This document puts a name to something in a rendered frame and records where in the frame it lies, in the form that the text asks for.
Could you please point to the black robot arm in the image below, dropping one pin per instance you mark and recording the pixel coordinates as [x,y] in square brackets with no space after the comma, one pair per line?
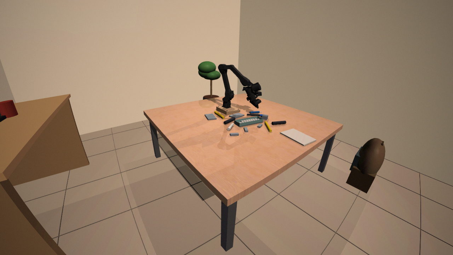
[229,94]

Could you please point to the beige flat rectangular panel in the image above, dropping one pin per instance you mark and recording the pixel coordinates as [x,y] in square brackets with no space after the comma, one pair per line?
[298,137]

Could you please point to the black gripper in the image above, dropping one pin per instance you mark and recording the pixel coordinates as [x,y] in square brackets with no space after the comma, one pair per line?
[253,100]

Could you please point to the keyboard with white letter keys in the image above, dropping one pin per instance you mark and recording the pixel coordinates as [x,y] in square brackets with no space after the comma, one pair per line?
[248,121]

